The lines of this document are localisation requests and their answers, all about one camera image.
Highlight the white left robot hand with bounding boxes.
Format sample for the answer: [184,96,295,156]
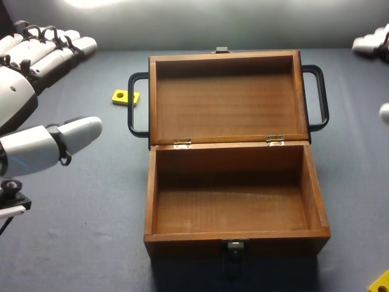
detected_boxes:
[0,20,103,179]

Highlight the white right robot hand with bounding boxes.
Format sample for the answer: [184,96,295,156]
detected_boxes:
[352,26,389,124]

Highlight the brown wooden box base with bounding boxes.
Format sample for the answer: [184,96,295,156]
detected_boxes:
[143,140,331,292]

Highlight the yellow block with round hole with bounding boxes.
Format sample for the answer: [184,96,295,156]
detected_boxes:
[111,89,141,107]

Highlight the grey table cloth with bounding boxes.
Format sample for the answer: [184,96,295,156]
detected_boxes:
[0,47,389,292]

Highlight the yellow block with dark holes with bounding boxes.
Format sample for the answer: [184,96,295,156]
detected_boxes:
[367,269,389,292]

